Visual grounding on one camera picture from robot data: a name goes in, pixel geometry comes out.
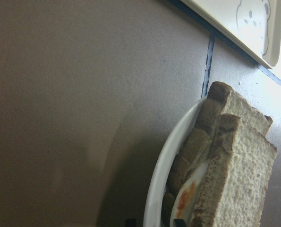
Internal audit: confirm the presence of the bread slice on plate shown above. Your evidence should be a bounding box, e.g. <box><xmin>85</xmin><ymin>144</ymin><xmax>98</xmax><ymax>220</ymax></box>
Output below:
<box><xmin>162</xmin><ymin>81</ymin><xmax>272</xmax><ymax>227</ymax></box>

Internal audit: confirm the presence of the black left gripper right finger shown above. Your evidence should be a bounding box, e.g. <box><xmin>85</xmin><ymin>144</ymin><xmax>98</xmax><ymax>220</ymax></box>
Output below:
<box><xmin>174</xmin><ymin>219</ymin><xmax>186</xmax><ymax>227</ymax></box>

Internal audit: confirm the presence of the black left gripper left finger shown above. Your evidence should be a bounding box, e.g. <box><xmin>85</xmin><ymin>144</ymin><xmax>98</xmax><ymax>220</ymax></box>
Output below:
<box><xmin>125</xmin><ymin>218</ymin><xmax>136</xmax><ymax>227</ymax></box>

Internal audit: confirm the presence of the white round plate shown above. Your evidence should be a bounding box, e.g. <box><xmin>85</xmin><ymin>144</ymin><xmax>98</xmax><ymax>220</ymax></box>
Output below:
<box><xmin>143</xmin><ymin>97</ymin><xmax>207</xmax><ymax>227</ymax></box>

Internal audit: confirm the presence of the brown bread slice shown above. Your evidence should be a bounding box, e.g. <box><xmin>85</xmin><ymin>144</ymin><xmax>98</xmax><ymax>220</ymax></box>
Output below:
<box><xmin>189</xmin><ymin>114</ymin><xmax>278</xmax><ymax>227</ymax></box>

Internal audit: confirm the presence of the fried egg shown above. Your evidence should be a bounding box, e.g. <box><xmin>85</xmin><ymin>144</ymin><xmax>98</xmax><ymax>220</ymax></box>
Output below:
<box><xmin>170</xmin><ymin>160</ymin><xmax>208</xmax><ymax>227</ymax></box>

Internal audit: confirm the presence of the cream rectangular tray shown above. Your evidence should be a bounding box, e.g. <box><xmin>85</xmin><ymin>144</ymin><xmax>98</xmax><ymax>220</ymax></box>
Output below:
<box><xmin>184</xmin><ymin>0</ymin><xmax>281</xmax><ymax>69</ymax></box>

